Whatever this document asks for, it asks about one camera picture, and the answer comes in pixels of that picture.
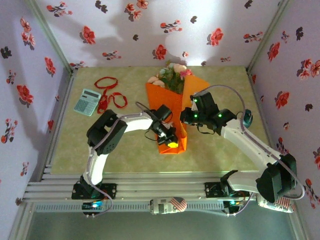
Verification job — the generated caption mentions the orange wrapping paper sheet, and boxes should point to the orange wrapping paper sheet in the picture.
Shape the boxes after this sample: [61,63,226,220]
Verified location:
[145,74,211,155]

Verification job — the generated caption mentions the fake flower cream pink blooms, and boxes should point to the fake flower cream pink blooms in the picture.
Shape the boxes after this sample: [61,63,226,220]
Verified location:
[146,74,166,88]

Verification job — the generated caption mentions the fake flower white green blooms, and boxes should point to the fake flower white green blooms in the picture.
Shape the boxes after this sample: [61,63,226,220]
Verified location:
[156,67,173,83]

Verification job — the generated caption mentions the fake flower pink bud cream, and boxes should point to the fake flower pink bud cream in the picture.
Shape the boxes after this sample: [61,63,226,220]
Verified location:
[169,62,187,76]

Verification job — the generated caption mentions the red ribbon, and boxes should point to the red ribbon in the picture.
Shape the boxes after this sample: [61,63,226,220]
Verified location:
[94,76,128,115]

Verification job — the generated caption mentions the flag print fabric pouch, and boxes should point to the flag print fabric pouch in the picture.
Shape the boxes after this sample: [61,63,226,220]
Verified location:
[149,196,188,215]
[256,196,298,214]

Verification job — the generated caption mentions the teal calculator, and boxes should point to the teal calculator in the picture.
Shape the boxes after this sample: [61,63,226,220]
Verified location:
[73,88,102,117]

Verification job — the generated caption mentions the thin black left gripper cable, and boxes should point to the thin black left gripper cable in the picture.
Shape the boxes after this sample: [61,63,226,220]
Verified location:
[136,101,161,145]

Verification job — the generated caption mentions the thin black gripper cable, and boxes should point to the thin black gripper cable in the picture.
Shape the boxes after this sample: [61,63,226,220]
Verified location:
[136,101,161,145]
[196,123,216,136]

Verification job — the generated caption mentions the thin black right gripper cable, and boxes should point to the thin black right gripper cable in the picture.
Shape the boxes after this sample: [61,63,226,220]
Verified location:
[196,123,216,136]

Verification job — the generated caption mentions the grey right arm cable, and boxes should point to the grey right arm cable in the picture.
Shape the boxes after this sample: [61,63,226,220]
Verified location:
[198,84,306,218]

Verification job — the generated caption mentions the long aluminium frame rail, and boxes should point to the long aluminium frame rail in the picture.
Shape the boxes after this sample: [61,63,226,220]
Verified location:
[21,171,299,204]

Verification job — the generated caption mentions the aluminium side rail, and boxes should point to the aluminium side rail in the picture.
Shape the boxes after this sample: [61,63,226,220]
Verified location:
[246,69,285,179]
[39,71,77,181]

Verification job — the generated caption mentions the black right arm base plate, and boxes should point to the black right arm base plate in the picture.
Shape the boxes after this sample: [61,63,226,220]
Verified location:
[204,181,250,199]

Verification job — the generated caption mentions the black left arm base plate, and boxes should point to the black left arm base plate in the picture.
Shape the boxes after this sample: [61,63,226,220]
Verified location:
[71,183,118,200]

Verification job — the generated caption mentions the grey slotted cable duct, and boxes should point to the grey slotted cable duct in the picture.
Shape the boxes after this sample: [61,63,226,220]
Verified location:
[34,201,226,213]

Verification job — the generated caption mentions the aluminium corner post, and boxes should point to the aluminium corner post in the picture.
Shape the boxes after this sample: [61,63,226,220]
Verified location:
[24,0,76,76]
[246,0,291,73]

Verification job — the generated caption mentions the aluminium frame leg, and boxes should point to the aluminium frame leg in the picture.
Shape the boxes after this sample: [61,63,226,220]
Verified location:
[288,212,310,240]
[8,202,35,240]

